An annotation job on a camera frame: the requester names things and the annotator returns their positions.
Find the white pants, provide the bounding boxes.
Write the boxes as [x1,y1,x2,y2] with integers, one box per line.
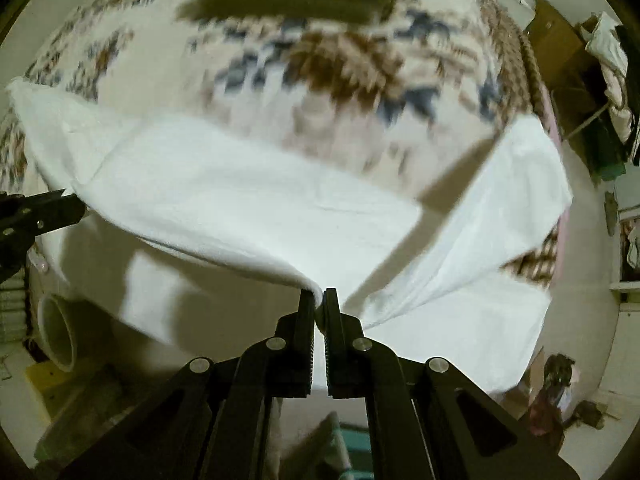
[8,78,572,393]

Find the white cylindrical roll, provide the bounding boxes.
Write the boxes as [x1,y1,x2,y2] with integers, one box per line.
[37,295,113,373]

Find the white shelf unit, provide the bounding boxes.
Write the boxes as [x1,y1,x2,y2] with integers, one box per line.
[604,176,639,311]

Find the floral fleece blanket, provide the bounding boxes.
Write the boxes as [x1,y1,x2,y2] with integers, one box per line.
[0,0,564,291]

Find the pile of clothes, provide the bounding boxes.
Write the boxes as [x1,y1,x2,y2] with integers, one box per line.
[585,12,639,166]

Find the brown wooden cabinet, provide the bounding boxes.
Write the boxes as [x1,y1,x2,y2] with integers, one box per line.
[526,0,600,90]

